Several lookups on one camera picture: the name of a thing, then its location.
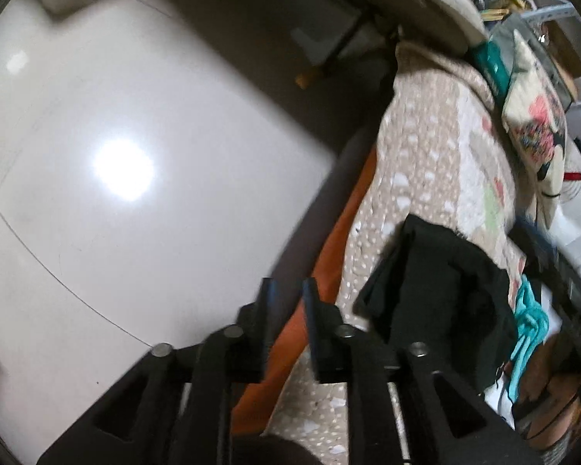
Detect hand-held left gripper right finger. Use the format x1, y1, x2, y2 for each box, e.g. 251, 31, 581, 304
303, 278, 544, 465

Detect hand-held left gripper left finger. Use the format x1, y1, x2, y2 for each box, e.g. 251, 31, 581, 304
38, 277, 275, 465

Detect black pants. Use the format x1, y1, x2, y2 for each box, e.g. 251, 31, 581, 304
354, 214, 520, 391

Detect person's right hand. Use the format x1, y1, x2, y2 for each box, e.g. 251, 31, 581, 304
512, 336, 581, 452

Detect teal cloth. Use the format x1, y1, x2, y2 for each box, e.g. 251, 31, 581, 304
507, 275, 551, 398

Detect orange bed sheet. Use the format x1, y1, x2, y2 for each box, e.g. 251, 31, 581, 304
231, 148, 379, 437

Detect cream printed pillow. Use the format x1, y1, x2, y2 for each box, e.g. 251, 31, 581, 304
502, 28, 570, 226

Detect beige quilted blanket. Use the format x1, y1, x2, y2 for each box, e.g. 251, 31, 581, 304
264, 39, 538, 465

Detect teal folded fabric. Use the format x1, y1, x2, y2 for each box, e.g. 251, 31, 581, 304
469, 40, 514, 110

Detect cardboard box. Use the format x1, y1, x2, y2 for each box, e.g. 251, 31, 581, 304
545, 20, 581, 83

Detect black furniture leg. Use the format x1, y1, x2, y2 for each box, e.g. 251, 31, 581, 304
295, 15, 375, 90

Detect grey metal rack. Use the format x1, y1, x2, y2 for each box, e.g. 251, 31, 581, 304
484, 0, 581, 107

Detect folded beige blanket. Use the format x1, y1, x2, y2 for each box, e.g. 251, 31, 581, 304
368, 0, 490, 55

